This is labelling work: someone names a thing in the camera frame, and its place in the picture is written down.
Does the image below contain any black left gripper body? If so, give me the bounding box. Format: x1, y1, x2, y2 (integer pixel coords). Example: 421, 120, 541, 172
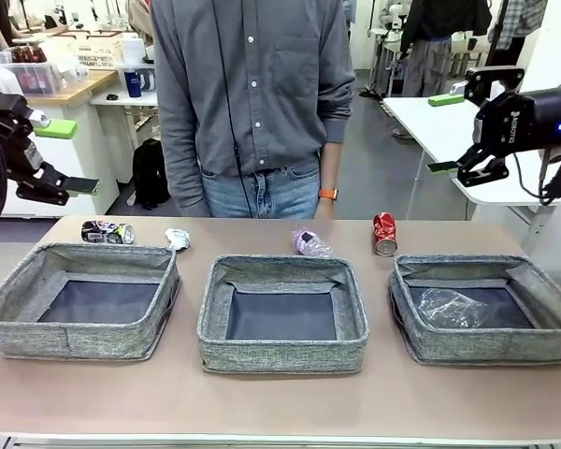
0, 116, 44, 181

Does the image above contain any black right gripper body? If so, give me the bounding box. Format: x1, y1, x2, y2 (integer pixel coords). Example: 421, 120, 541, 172
471, 82, 561, 154

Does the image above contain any crushed black drink can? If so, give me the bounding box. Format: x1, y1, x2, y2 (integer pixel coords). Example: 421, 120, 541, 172
80, 219, 137, 246

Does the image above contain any crushed red drink can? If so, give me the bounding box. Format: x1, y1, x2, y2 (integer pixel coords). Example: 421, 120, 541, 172
372, 211, 398, 257

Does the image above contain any white paper ball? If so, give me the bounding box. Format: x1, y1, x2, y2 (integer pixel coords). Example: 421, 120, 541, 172
164, 227, 192, 253

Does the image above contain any clear plastic packaging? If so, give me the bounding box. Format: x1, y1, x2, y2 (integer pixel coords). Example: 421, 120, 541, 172
418, 288, 490, 331

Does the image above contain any crushed clear plastic bottle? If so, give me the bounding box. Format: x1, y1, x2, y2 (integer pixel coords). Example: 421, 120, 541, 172
291, 226, 336, 258

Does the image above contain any person's left forearm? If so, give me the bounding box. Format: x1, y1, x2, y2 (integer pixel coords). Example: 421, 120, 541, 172
315, 88, 356, 202

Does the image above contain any person's right forearm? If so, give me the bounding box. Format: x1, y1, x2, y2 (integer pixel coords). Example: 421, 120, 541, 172
157, 102, 211, 219

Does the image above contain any white desk with wooden top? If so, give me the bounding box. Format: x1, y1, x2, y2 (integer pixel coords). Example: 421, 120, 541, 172
0, 69, 122, 219

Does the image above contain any large white table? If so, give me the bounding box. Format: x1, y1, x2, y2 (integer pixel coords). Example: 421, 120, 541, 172
381, 95, 561, 249

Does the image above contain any background person in dark jacket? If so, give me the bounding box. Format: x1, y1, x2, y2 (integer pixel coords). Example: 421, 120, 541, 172
399, 0, 495, 98

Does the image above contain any clear plastic storage box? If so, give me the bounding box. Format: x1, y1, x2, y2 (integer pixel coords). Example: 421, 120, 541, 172
0, 51, 62, 97

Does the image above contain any small white table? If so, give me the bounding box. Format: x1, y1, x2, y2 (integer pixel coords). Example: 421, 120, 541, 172
89, 91, 161, 141

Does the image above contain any blue water bottle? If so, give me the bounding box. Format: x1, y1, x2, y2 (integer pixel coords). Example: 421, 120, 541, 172
123, 66, 144, 99

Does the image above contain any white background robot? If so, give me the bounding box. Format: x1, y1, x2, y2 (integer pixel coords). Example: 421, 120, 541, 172
381, 0, 415, 52

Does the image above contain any checked shirt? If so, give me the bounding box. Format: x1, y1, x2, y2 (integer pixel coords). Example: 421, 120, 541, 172
488, 0, 551, 52

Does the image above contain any black backpack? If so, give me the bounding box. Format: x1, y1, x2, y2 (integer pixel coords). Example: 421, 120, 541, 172
131, 138, 172, 210

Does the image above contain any white plastic jug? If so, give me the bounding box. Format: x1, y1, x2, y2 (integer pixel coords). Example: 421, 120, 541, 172
121, 36, 146, 66

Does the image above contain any grey fabric basket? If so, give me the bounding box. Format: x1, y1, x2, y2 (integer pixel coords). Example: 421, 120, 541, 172
196, 254, 370, 375
0, 241, 182, 361
387, 254, 561, 367

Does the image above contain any person in grey shirt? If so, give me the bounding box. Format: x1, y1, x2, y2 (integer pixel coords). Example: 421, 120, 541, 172
149, 0, 356, 220

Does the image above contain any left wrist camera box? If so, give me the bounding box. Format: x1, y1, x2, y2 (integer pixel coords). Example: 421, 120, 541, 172
22, 139, 43, 169

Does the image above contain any thin black microphone cable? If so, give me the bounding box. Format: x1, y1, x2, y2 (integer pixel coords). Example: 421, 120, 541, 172
217, 0, 258, 219

